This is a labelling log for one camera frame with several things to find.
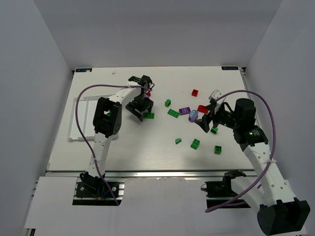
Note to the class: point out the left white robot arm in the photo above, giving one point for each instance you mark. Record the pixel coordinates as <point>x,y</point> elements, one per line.
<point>108,118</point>

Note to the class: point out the green lego plate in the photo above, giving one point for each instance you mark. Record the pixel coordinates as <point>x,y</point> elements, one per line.
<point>173,113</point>
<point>149,115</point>

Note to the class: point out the small green lego brick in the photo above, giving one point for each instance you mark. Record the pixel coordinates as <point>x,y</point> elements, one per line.
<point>167,102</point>

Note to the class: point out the purple flat lego plate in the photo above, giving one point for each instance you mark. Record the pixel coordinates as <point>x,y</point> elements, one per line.
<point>184,111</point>

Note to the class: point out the blue table sticker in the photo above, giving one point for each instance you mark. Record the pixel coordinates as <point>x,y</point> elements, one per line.
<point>83,70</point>
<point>229,68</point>

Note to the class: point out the green square lego brick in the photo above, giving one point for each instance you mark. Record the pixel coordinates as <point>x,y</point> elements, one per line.
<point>195,144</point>
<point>217,149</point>

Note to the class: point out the right blue table sticker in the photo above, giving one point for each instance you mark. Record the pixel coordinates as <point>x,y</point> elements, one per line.
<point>229,68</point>

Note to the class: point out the purple oval flower lego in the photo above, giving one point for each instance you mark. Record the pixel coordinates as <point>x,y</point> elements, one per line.
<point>193,115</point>

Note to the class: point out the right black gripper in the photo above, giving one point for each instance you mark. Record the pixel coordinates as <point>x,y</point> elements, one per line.
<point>212,117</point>

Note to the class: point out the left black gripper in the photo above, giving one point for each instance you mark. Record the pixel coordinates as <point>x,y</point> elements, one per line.
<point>140,106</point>

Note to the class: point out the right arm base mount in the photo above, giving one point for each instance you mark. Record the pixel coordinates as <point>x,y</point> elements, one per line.
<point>218,192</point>

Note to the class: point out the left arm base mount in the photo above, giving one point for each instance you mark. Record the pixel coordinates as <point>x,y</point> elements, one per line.
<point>93,191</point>

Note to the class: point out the purple red flower lego figure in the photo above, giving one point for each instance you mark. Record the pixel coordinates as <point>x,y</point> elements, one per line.
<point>147,94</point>

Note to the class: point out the small green lego piece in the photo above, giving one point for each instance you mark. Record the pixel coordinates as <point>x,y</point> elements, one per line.
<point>178,140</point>

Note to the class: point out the white divided sorting tray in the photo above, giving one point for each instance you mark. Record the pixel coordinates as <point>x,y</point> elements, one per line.
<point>86,112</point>

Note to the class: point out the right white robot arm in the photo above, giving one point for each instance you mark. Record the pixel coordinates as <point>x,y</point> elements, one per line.
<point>277,208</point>

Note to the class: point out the red curved lego brick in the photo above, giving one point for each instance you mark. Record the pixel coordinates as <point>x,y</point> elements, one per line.
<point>202,109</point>

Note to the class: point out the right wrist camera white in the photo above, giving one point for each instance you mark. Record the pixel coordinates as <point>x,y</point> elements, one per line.
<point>215,95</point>

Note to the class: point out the small red lego brick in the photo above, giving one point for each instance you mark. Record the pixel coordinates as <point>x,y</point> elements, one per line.
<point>194,93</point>

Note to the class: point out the left blue table sticker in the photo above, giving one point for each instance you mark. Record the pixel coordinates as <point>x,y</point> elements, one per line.
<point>83,70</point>

